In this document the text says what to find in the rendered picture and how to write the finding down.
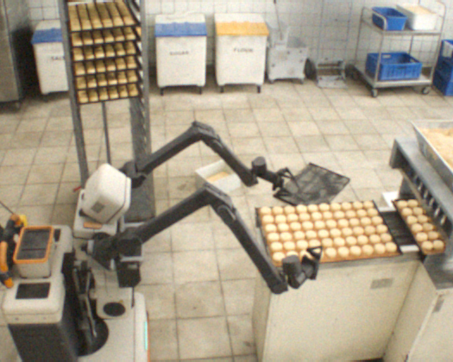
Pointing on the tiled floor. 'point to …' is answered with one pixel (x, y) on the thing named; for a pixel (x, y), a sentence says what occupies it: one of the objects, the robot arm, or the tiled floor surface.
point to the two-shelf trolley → (380, 54)
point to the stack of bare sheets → (313, 186)
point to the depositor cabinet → (430, 312)
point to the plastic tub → (217, 177)
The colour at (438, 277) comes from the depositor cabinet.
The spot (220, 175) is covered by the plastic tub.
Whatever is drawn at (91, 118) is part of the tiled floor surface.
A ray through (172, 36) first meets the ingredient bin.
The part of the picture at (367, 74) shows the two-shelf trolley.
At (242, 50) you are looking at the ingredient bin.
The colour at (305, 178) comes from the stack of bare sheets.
